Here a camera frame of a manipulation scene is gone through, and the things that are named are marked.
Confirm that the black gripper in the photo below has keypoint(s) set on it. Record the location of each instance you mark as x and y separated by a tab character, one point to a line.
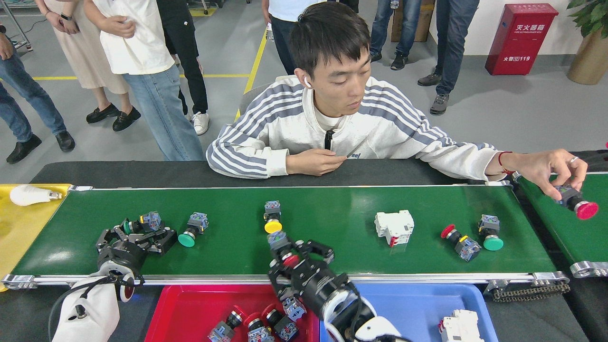
323	287
123	261

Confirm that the red mushroom push button switch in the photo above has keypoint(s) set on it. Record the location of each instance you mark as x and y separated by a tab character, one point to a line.
577	204
279	240

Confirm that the yellow push button switch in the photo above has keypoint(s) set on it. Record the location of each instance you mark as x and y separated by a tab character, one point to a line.
273	225

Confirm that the white circuit breaker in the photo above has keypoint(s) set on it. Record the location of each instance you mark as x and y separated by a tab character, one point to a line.
460	327
394	228

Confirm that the long green conveyor belt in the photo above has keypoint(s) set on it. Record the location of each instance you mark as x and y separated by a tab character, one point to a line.
332	256

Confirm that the red plastic tray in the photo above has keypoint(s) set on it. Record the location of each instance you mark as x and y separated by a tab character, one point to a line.
190	313

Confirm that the yellow plastic tray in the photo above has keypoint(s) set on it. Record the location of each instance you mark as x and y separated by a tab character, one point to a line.
19	237

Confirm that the blue plastic tray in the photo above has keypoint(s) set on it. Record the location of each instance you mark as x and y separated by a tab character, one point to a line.
413	313

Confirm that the short green conveyor belt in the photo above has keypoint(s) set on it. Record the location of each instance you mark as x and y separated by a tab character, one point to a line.
546	218

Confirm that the seated person's right hand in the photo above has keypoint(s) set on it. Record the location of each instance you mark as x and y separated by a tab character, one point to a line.
313	161

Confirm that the seated person's left hand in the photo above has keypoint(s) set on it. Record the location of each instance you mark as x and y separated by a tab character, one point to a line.
546	168

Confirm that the white light bulb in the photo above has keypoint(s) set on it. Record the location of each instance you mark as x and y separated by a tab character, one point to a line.
28	194

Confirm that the standing person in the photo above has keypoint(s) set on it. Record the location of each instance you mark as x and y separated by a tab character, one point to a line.
451	47
384	23
349	4
280	9
80	52
23	104
190	57
152	104

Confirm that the seated person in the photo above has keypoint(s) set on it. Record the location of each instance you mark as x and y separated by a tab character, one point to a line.
285	128

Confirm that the metal rack on casters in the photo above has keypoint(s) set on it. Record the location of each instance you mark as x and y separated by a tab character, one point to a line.
28	47

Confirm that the clear water bottle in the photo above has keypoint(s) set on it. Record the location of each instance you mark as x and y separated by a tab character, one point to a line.
270	33

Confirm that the brown cardboard box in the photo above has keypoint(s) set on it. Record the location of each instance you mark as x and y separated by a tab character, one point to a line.
425	23

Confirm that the red fire extinguisher box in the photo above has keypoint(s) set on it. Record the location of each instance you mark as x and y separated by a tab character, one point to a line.
520	40

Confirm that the potted plant in tan pot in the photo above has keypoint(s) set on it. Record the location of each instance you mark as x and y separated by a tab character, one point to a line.
589	61

